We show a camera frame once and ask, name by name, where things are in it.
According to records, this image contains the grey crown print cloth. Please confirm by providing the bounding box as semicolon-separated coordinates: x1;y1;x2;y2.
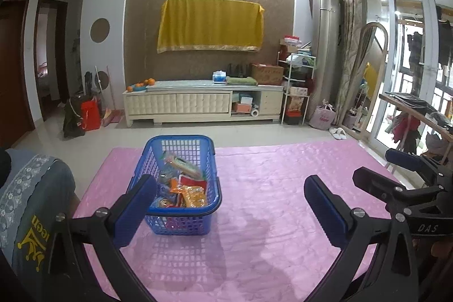
0;148;77;286

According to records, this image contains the dark brown doorway frame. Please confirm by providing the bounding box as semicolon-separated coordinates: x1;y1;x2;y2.
33;0;68;122

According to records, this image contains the green folded cloth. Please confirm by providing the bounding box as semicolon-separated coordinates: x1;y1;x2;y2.
226;76;258;86

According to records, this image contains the orange snack packet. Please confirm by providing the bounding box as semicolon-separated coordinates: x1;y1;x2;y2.
169;178;185;207

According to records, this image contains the dark cloth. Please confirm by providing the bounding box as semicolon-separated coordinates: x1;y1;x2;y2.
0;148;12;188

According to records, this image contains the glass balcony door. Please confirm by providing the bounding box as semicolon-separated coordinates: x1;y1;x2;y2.
357;0;453;154

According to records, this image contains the beige green snack packet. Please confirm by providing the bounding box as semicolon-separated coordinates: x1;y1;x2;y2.
164;151;203;179

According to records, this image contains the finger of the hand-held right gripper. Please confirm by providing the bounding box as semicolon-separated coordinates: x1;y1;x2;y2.
352;166;418;215
385;148;453;182

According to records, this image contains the arched standing mirror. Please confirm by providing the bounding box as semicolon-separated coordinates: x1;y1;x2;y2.
349;22;389;140

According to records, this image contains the cardboard box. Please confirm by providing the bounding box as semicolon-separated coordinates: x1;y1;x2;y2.
251;63;285;86

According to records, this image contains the white mop pole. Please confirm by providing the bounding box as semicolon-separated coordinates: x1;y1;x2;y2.
94;65;104;108

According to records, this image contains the white shelf rack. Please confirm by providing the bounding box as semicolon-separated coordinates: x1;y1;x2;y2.
278;47;316;126

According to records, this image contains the black bag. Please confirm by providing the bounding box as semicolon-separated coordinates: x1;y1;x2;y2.
63;96;86;139

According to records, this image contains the red white box stack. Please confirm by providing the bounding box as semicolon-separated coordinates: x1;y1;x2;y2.
279;35;302;53

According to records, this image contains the pink quilted mat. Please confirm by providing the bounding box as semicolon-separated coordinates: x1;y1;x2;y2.
72;139;412;302

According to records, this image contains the dark brown door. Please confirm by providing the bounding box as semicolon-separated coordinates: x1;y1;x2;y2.
0;0;36;149

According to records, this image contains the blue plastic basket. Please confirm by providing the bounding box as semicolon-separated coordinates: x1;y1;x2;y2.
125;135;223;236

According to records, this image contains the pale blue snack packet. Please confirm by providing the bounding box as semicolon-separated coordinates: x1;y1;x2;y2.
157;175;171;197

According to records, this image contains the red garment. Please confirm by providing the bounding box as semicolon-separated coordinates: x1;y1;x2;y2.
391;110;422;153

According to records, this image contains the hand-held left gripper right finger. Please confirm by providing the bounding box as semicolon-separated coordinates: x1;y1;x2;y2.
304;175;430;302

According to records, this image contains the broom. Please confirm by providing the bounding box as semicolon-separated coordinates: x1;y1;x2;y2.
102;66;123;128

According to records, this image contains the red black box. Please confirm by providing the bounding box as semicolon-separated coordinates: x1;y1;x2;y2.
284;110;302;126

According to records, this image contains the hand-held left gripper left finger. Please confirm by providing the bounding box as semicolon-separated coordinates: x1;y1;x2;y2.
44;174;158;302

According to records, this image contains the cream tv cabinet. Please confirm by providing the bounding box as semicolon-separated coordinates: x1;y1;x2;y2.
123;79;285;128

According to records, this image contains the blue dog print snack packet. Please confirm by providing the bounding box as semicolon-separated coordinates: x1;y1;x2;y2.
152;196;174;209

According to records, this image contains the silver standing air conditioner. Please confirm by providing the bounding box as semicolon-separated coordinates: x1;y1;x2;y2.
311;0;341;119

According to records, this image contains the wooden drying rack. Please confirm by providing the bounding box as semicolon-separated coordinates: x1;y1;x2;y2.
378;92;453;189

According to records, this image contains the red shopping bag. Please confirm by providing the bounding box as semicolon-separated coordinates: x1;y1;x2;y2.
81;99;102;131

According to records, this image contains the pink tote bag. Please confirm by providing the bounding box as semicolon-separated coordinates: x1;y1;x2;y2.
309;103;337;130

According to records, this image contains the beige patterned curtain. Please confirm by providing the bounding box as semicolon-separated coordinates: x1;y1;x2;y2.
333;0;364;126

